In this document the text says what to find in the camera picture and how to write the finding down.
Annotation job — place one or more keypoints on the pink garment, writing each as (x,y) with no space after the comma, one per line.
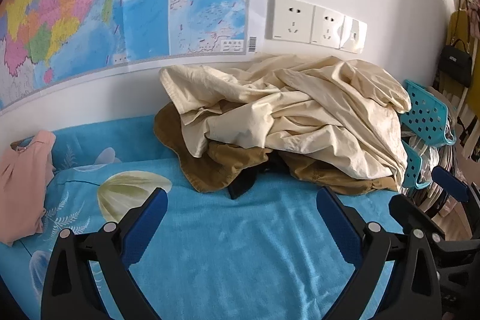
(25,175)

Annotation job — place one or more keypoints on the blue floral bed sheet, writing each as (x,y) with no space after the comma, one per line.
(265,255)

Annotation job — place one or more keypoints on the black object under clothes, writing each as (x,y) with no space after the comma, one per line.
(244,181)

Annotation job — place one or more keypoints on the brown jacket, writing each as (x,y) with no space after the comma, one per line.
(221,163)

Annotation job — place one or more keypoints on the cream beige garment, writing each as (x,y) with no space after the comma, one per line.
(342,112)

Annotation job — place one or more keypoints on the white middle wall socket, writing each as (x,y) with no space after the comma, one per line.
(327,27)

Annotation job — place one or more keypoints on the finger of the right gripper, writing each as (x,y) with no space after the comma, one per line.
(453,186)
(410,217)

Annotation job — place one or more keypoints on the white wall switch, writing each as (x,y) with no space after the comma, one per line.
(353,36)

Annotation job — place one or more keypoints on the black handbag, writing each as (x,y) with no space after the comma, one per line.
(456,62)

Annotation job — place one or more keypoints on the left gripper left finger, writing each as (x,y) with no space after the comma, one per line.
(70,291)

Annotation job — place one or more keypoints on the colourful wall map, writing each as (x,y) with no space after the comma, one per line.
(50,42)

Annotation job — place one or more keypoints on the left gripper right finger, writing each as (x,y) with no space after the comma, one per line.
(412,291)

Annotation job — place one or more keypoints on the teal plastic basket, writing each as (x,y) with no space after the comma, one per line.
(428,120)

